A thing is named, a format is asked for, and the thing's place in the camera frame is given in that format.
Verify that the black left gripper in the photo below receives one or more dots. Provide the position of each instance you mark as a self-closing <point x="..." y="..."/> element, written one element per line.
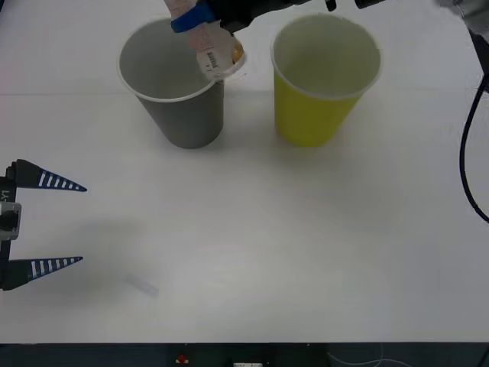
<point x="8" y="183"/>

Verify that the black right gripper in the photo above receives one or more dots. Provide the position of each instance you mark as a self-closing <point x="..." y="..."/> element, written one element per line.
<point x="237" y="13"/>

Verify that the clear plastic bottle white label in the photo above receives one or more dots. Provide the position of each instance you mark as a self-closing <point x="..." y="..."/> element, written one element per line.
<point x="214" y="53"/>

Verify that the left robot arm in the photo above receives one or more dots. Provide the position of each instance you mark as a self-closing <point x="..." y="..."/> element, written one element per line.
<point x="9" y="221"/>

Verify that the grey plastic bin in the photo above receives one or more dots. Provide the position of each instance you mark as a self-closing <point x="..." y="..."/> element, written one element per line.
<point x="183" y="114"/>

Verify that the yellow-green plastic bin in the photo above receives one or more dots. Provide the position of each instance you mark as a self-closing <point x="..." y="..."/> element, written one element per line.
<point x="309" y="118"/>

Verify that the red button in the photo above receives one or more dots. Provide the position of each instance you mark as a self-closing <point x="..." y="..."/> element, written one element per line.
<point x="181" y="359"/>

